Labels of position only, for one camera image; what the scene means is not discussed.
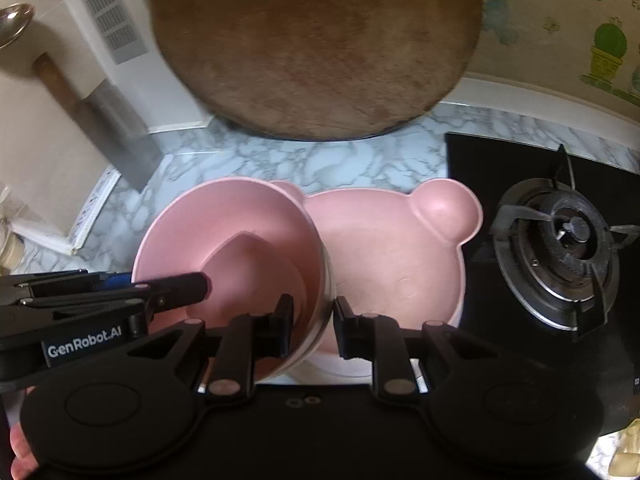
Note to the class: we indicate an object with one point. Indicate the gas stove burner with grate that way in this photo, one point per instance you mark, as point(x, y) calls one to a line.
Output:
point(565, 240)

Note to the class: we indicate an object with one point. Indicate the white marked strip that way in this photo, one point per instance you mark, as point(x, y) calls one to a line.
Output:
point(95, 205)

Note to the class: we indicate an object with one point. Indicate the cactus wall sticker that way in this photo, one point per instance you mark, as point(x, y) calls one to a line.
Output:
point(575, 25)

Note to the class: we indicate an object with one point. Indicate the pink bear-shaped plate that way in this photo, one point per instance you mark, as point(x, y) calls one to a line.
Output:
point(345, 366)
point(390, 250)

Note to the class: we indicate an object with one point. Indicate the black glass gas stove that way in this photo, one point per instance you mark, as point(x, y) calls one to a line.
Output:
point(480, 200)

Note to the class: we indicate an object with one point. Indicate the round wooden cutting board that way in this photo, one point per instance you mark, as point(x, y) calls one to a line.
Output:
point(310, 45)

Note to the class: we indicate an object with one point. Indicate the white pillar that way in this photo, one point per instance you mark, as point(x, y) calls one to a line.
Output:
point(165, 85)

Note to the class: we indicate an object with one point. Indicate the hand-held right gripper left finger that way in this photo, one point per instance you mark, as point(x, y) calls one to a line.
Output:
point(286, 327)

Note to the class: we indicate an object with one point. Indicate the person's left hand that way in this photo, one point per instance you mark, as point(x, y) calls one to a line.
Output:
point(20, 452)

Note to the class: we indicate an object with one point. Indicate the grey vent grille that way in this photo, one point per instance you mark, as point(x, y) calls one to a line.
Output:
point(107, 10)

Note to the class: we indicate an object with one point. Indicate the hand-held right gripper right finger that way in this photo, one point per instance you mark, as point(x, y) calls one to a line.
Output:
point(342, 330)

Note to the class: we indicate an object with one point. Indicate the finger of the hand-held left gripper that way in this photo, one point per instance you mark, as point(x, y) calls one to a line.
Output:
point(185, 289)
point(115, 280)

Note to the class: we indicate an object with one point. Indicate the metal spoon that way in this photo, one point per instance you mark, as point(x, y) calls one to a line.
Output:
point(15, 22)

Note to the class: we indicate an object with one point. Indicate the pink bowl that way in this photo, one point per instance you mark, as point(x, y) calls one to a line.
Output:
point(225, 220)

